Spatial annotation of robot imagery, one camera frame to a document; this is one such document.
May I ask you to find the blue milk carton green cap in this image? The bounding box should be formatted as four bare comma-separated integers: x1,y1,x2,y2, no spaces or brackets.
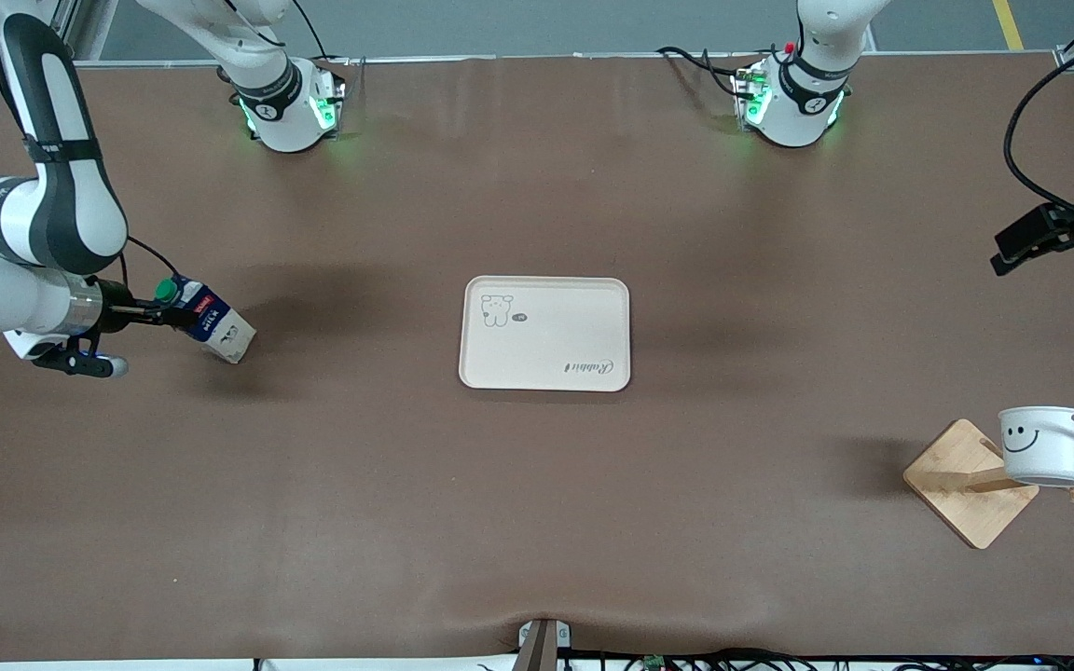
155,274,258,365

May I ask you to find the white smiley mug black handle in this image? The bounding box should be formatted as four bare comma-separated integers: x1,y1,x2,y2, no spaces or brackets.
998,405,1074,489

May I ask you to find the wooden cup rack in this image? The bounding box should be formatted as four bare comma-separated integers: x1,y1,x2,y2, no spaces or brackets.
902,416,1074,551

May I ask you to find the brown table cover mat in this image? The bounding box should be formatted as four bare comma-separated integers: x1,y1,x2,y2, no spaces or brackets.
0,54,1074,664

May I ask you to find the beige plastic tray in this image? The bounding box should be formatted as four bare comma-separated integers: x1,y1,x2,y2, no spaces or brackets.
459,276,632,392

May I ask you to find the gray table edge clamp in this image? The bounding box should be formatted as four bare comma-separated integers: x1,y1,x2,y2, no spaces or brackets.
514,618,573,671

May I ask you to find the black right arm base cable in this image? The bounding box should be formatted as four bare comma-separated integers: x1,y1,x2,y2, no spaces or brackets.
287,0,329,62

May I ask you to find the black arm base cable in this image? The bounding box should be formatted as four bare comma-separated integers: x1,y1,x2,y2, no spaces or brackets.
287,0,329,62
656,47,750,100

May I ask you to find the black left arm base cable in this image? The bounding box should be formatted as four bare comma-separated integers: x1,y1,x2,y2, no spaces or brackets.
656,47,750,100

